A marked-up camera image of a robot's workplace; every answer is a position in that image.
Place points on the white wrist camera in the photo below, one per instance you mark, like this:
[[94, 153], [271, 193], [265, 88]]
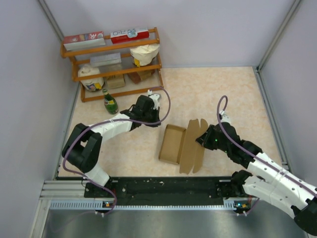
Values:
[[155, 97], [224, 117]]

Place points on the brown bread pieces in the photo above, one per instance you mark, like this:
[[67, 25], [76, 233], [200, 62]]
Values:
[[139, 76]]

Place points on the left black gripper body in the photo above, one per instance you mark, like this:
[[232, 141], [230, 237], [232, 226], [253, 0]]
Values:
[[150, 116]]

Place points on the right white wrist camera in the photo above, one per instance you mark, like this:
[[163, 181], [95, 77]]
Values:
[[224, 117]]

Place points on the aluminium front rail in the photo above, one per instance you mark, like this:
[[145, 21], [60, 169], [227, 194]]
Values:
[[66, 194]]

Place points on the wooden shelf rack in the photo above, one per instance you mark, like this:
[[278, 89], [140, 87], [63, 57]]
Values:
[[125, 62]]

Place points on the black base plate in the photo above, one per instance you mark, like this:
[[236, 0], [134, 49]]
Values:
[[165, 191]]

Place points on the green glass bottle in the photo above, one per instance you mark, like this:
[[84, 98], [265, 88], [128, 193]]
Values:
[[110, 103]]

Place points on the clear plastic box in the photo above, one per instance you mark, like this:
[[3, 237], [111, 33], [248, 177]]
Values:
[[105, 59]]

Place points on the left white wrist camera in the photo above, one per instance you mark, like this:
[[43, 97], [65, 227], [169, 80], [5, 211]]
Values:
[[155, 97]]

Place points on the tan cardboard packet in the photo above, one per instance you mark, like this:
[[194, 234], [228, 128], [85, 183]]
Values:
[[115, 81]]

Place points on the red grey foil box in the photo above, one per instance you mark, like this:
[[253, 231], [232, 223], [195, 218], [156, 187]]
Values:
[[83, 41]]

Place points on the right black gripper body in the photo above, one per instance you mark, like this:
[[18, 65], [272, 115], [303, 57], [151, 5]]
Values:
[[214, 143]]

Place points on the red white wrap box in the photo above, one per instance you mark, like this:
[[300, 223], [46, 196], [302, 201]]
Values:
[[133, 34]]

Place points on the white paper bag upper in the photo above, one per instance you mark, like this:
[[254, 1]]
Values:
[[143, 55]]

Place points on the brown cardboard box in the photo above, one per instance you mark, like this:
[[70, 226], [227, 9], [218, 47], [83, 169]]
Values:
[[179, 146]]

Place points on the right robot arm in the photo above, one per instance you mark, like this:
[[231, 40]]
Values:
[[264, 178]]

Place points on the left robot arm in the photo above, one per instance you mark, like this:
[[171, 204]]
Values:
[[85, 153]]

